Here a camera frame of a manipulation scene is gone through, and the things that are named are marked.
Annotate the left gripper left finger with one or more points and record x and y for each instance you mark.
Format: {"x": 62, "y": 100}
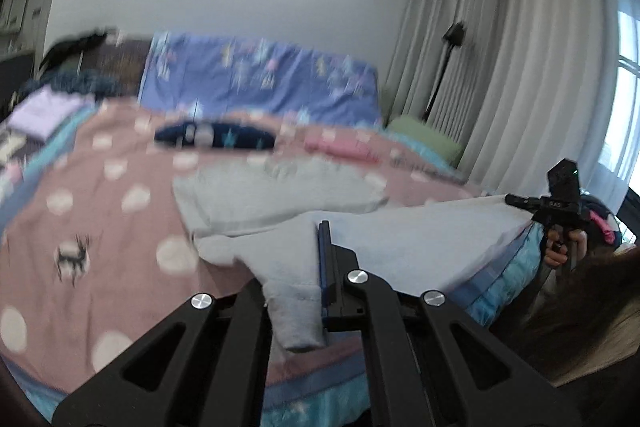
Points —
{"x": 204, "y": 365}

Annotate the person right hand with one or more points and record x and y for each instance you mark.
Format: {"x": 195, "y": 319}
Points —
{"x": 562, "y": 247}

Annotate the pink polka dot duvet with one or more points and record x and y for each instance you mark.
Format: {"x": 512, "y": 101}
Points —
{"x": 119, "y": 231}

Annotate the blue tree pattern pillow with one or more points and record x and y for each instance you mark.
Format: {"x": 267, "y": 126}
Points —
{"x": 206, "y": 76}

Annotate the navy star plush blanket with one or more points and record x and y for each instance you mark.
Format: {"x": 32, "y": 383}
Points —
{"x": 214, "y": 134}

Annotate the pink folded clothes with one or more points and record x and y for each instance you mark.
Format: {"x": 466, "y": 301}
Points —
{"x": 343, "y": 148}

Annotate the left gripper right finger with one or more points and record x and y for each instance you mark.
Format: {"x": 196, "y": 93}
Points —
{"x": 428, "y": 363}

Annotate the black garment on headboard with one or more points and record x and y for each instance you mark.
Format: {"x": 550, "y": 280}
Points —
{"x": 62, "y": 50}

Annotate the green pillow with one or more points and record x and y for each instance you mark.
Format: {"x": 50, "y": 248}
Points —
{"x": 419, "y": 131}

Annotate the dark teal knitted blanket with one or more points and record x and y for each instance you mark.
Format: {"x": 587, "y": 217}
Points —
{"x": 83, "y": 83}

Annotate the lavender folded cloth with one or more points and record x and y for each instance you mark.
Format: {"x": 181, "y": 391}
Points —
{"x": 43, "y": 111}

